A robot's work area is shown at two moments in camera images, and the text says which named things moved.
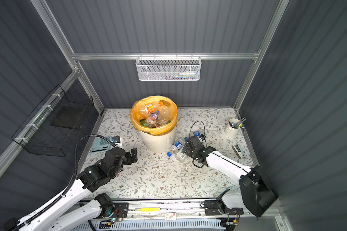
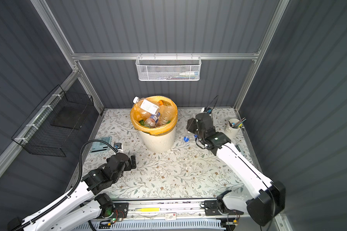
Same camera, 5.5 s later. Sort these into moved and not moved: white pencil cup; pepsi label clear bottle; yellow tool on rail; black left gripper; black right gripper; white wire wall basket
Moved: black left gripper; black right gripper
Not moved: yellow tool on rail; white pencil cup; pepsi label clear bottle; white wire wall basket
